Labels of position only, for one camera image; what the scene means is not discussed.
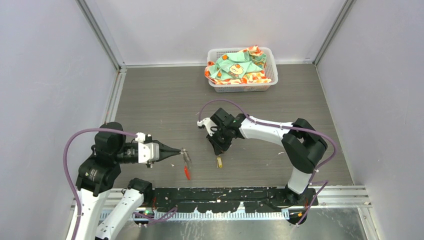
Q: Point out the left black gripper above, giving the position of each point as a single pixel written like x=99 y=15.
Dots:
x=165 y=150

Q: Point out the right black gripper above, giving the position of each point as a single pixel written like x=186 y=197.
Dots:
x=219 y=148

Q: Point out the key with yellow tag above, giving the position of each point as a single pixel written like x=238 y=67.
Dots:
x=219 y=162

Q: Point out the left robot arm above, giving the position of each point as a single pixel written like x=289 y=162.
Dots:
x=97 y=174

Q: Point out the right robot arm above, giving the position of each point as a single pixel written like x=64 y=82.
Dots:
x=302 y=145

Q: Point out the colourful patterned cloth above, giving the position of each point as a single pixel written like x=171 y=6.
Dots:
x=246 y=66

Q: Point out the white plastic basket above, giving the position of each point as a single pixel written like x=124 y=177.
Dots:
x=270 y=71

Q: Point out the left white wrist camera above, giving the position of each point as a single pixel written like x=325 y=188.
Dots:
x=143 y=151

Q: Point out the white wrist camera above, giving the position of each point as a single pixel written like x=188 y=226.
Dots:
x=143 y=151
x=208 y=124

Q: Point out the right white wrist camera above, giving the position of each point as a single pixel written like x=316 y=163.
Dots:
x=208 y=124

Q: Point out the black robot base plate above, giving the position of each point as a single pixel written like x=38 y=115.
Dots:
x=227 y=199

